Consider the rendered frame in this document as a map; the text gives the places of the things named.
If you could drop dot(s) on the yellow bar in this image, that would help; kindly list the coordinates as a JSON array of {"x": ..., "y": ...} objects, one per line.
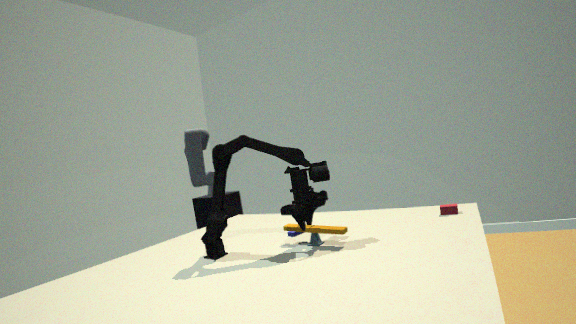
[{"x": 316, "y": 229}]

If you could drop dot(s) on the small blue block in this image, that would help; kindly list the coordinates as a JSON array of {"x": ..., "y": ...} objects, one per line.
[{"x": 293, "y": 233}]

